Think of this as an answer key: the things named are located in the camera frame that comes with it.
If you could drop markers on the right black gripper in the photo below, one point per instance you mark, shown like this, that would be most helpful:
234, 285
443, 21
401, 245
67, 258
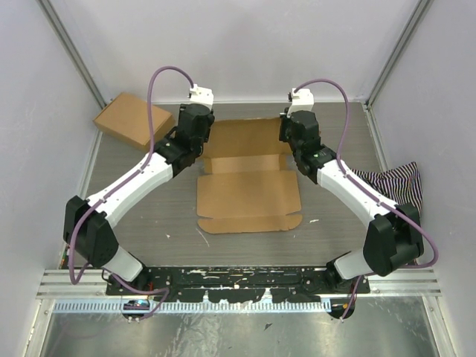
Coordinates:
285, 120

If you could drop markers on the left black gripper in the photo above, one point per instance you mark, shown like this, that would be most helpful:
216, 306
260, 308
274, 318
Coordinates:
210, 126

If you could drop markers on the brown cardboard box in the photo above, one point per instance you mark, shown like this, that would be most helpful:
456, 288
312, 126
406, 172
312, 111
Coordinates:
247, 186
126, 118

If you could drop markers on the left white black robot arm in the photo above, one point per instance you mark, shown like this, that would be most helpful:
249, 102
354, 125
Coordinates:
89, 223

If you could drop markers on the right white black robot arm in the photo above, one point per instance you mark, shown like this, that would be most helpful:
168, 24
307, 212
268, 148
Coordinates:
392, 240

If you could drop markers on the folded brown cardboard box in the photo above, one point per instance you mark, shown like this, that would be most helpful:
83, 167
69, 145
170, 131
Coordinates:
126, 118

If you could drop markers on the striped purple white cloth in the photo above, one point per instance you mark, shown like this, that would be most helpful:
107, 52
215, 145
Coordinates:
401, 184

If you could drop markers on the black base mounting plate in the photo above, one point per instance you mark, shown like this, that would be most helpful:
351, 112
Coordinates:
241, 284

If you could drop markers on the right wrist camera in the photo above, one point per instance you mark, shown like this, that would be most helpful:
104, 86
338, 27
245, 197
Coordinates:
300, 100

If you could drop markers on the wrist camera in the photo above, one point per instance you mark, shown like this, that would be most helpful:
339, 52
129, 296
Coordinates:
202, 96
300, 100

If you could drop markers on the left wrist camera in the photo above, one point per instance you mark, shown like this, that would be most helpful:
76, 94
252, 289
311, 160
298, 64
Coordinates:
202, 96

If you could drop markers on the slotted white cable duct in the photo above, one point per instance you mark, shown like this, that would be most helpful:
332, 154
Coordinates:
142, 306

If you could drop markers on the right aluminium corner post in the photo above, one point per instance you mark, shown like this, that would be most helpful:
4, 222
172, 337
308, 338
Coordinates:
410, 28

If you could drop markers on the aluminium corner post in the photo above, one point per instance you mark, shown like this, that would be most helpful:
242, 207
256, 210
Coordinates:
70, 48
410, 28

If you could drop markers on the aluminium front rail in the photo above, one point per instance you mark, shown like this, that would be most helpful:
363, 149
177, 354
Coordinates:
404, 282

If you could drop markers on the left aluminium corner post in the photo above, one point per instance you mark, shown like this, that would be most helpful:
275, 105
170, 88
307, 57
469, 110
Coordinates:
70, 48

